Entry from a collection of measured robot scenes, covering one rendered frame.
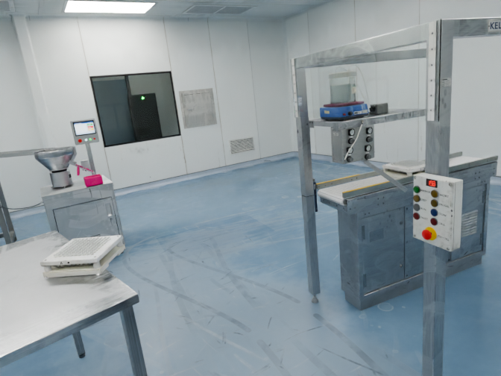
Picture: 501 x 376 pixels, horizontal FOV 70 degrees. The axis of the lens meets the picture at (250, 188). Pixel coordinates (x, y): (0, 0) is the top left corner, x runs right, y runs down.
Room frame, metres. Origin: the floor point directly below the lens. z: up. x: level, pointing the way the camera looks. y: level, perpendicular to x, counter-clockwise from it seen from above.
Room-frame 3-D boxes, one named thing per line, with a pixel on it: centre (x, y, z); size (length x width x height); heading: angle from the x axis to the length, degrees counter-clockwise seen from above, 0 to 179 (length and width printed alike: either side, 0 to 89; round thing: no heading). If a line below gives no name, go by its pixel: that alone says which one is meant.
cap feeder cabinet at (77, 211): (3.57, 1.75, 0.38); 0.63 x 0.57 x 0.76; 120
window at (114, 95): (6.49, 1.79, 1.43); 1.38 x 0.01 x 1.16; 120
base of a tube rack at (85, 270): (1.46, 0.75, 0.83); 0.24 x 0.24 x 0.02; 84
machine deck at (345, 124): (2.22, -0.74, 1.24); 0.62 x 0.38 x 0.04; 112
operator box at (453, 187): (1.27, -0.69, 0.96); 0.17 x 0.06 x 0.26; 22
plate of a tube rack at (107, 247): (1.46, 0.75, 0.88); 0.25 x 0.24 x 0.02; 174
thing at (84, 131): (3.80, 1.64, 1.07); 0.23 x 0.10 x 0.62; 120
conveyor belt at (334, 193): (2.34, -1.10, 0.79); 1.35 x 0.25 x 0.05; 112
